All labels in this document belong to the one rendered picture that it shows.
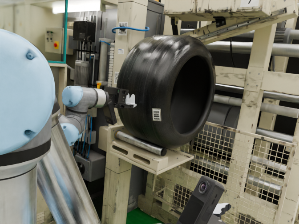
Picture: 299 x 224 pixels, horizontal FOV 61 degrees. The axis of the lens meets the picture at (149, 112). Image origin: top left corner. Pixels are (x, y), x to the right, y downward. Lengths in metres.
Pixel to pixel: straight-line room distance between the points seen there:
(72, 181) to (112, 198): 1.31
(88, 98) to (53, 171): 0.51
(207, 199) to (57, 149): 0.27
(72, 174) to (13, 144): 0.22
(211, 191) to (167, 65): 0.76
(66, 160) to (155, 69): 0.75
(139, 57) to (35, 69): 0.98
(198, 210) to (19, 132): 0.32
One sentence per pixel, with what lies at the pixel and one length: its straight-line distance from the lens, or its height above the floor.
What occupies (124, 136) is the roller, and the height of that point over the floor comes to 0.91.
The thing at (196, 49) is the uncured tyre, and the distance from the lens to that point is 1.29.
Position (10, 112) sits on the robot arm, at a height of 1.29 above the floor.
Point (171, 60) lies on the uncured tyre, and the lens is 1.15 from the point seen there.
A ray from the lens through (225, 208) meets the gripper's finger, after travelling 0.61.
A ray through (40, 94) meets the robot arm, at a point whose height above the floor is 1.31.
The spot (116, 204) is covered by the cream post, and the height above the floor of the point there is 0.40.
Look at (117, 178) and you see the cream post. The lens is 1.69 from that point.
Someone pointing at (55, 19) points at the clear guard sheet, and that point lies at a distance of 1.67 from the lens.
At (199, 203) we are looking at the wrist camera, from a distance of 0.48.
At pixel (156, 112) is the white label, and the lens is 1.12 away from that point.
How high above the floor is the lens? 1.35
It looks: 12 degrees down
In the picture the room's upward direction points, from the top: 6 degrees clockwise
